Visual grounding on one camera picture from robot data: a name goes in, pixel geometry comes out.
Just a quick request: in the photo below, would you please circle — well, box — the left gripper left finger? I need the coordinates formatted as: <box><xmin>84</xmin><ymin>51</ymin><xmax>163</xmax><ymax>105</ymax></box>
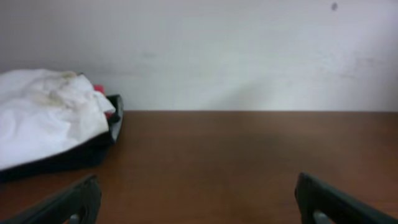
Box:
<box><xmin>1</xmin><ymin>175</ymin><xmax>102</xmax><ymax>224</ymax></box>

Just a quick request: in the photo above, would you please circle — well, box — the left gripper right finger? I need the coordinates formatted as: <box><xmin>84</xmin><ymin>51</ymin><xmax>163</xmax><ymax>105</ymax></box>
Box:
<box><xmin>295</xmin><ymin>172</ymin><xmax>397</xmax><ymax>224</ymax></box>

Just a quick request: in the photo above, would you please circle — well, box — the white printed t-shirt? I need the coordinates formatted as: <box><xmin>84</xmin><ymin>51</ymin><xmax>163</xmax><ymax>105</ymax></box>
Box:
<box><xmin>1</xmin><ymin>69</ymin><xmax>109</xmax><ymax>170</ymax></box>

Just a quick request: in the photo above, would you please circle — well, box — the black folded clothes stack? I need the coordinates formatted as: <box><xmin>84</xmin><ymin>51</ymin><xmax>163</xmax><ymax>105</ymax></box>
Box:
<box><xmin>1</xmin><ymin>95</ymin><xmax>124</xmax><ymax>184</ymax></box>

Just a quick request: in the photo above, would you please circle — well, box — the red folded printed t-shirt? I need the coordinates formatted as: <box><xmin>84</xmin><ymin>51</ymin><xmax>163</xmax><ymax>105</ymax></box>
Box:
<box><xmin>93</xmin><ymin>85</ymin><xmax>116</xmax><ymax>119</ymax></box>

